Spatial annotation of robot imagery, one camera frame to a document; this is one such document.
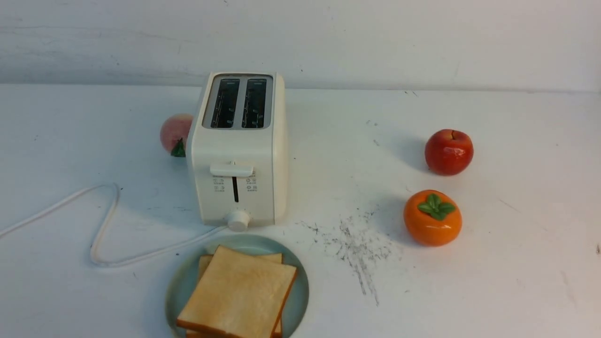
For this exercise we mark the light blue round plate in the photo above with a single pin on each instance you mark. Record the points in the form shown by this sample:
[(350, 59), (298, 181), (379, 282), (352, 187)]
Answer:
[(184, 279)]

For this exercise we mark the pink peach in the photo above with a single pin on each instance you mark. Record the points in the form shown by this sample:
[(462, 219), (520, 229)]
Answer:
[(174, 134)]

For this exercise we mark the orange persimmon with green leaves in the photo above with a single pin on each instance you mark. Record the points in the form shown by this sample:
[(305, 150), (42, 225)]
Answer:
[(432, 218)]

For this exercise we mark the toast slice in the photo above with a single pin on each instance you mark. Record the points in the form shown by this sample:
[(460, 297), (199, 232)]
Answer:
[(238, 296), (203, 265)]

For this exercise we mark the white two-slot toaster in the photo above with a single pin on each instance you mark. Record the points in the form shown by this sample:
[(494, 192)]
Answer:
[(237, 150)]

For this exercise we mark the red apple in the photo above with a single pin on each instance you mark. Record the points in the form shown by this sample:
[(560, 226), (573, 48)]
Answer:
[(448, 152)]

